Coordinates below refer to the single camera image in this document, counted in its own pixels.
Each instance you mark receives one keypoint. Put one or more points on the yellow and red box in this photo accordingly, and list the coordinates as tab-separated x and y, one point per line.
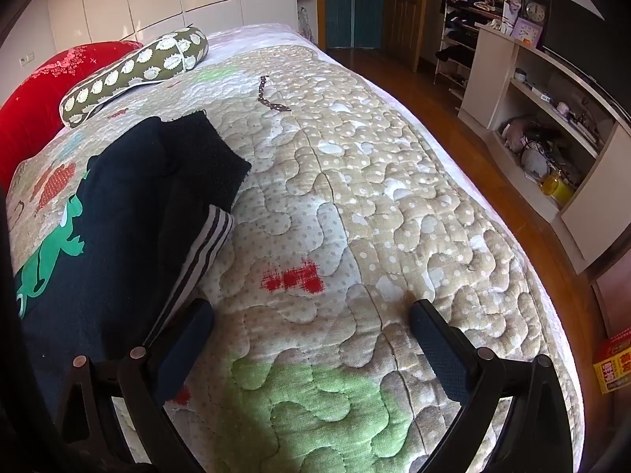
614	367

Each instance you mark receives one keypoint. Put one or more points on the dark navy pants striped cuffs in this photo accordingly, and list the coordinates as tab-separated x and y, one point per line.
128	217

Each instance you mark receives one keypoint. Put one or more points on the patchwork quilted bed cover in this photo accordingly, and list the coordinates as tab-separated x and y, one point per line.
345	182

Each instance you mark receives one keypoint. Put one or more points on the yellow jar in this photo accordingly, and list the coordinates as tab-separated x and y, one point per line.
556	187

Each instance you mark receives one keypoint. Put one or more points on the white open shelf unit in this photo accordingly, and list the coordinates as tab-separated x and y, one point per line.
485	74

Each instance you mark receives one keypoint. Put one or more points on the teal door curtain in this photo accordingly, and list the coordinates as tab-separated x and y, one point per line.
352	5

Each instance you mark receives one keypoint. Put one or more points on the ornate dark table clock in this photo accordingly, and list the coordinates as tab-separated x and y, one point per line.
535	10

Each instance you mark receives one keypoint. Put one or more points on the brown wooden door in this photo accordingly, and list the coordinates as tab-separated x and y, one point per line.
404	10

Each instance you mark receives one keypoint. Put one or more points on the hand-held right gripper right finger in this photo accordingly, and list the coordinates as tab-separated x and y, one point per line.
438	350

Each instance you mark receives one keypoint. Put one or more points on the black flat television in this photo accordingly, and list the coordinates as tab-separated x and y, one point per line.
581	34

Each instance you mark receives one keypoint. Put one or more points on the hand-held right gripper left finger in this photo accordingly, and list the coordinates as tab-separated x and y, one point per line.
190	337

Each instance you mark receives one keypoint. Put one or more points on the white wall socket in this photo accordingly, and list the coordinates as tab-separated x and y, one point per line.
25	58

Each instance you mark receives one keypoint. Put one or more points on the shoe rack with clothes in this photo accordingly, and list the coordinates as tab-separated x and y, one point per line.
468	5

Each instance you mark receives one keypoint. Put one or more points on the green patterned bolster pillow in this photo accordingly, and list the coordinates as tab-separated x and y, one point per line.
148	59

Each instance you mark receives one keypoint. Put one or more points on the red embroidered pillow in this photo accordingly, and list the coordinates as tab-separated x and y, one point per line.
34	98

